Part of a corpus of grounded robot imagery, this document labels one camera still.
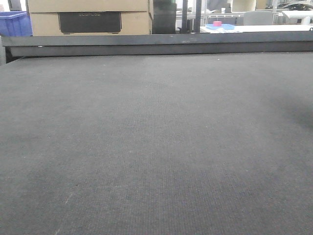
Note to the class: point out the large brown cardboard box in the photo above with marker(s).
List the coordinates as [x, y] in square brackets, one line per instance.
[90, 17]

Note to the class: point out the pink tape roll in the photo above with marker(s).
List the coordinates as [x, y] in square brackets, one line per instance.
[217, 23]

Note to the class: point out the light blue tray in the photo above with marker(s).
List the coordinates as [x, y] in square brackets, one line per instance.
[222, 26]

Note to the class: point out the white table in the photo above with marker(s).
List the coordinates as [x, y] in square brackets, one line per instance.
[260, 28]

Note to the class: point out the grey chair back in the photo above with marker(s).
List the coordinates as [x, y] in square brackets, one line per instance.
[257, 18]

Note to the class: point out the blue plastic crate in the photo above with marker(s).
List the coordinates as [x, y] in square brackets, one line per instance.
[15, 23]

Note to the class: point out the black vertical post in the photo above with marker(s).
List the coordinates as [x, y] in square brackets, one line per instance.
[184, 16]

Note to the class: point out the black conveyor side rail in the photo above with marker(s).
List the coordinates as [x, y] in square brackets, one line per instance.
[174, 44]

